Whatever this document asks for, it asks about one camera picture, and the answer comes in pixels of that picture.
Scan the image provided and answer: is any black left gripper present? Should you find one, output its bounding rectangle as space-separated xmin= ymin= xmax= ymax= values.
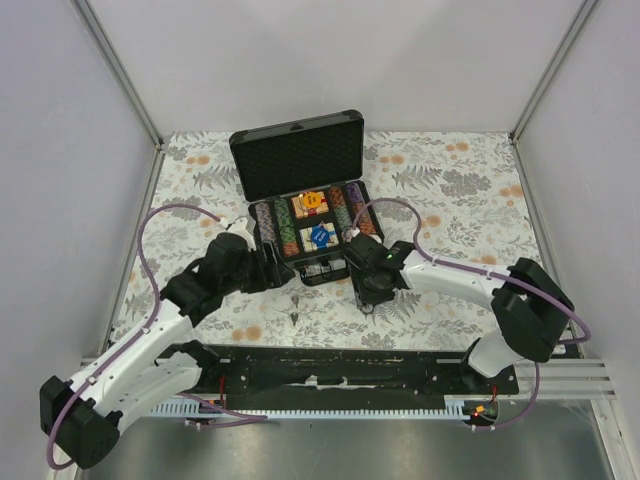
xmin=222 ymin=239 xmax=295 ymax=295

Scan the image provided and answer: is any blue playing card deck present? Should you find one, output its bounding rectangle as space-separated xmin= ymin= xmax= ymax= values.
xmin=299 ymin=222 xmax=340 ymax=253

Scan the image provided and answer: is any blue small blind button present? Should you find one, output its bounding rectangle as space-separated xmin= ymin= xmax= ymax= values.
xmin=310 ymin=225 xmax=331 ymax=248

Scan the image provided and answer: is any red playing card deck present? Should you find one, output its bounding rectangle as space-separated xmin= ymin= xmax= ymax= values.
xmin=291 ymin=191 xmax=330 ymax=219

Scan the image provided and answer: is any orange big blind button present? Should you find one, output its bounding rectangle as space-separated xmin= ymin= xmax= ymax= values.
xmin=300 ymin=191 xmax=323 ymax=210

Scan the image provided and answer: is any black poker set case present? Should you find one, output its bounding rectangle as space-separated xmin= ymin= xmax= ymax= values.
xmin=229 ymin=109 xmax=384 ymax=286

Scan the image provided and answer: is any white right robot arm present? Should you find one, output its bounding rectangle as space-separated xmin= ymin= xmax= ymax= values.
xmin=344 ymin=233 xmax=574 ymax=394

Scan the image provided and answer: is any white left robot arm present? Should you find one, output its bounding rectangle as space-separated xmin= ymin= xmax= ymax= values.
xmin=39 ymin=217 xmax=295 ymax=470

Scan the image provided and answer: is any green chip row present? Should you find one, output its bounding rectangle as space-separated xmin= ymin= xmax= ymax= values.
xmin=273 ymin=198 xmax=300 ymax=257

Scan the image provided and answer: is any blue tan chip row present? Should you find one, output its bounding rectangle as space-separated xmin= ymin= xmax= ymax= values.
xmin=255 ymin=202 xmax=277 ymax=246

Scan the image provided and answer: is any purple orange chip row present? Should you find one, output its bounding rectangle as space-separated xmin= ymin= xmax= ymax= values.
xmin=346 ymin=182 xmax=378 ymax=235

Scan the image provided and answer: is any orange black chip row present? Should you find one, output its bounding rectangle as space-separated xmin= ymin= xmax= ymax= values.
xmin=329 ymin=186 xmax=352 ymax=242

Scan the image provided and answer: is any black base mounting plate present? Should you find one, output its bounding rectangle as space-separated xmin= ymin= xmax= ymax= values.
xmin=154 ymin=342 xmax=521 ymax=399

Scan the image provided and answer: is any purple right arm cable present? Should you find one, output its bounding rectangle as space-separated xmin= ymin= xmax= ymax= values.
xmin=349 ymin=197 xmax=592 ymax=431

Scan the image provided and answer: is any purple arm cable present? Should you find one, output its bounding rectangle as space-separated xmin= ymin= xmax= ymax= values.
xmin=45 ymin=203 xmax=274 ymax=471
xmin=349 ymin=197 xmax=592 ymax=431

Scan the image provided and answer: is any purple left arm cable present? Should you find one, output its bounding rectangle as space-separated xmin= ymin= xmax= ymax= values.
xmin=45 ymin=203 xmax=274 ymax=471

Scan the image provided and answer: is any slotted cable duct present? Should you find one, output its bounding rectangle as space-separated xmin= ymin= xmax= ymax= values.
xmin=149 ymin=394 xmax=474 ymax=420

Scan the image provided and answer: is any left aluminium frame post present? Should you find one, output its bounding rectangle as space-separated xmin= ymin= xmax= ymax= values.
xmin=71 ymin=0 xmax=164 ymax=149

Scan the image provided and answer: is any aluminium frame post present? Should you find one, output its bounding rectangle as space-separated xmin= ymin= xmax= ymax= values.
xmin=509 ymin=0 xmax=600 ymax=146
xmin=71 ymin=0 xmax=164 ymax=149

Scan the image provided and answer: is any right aluminium frame post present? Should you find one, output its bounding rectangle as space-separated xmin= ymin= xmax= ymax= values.
xmin=509 ymin=0 xmax=600 ymax=146

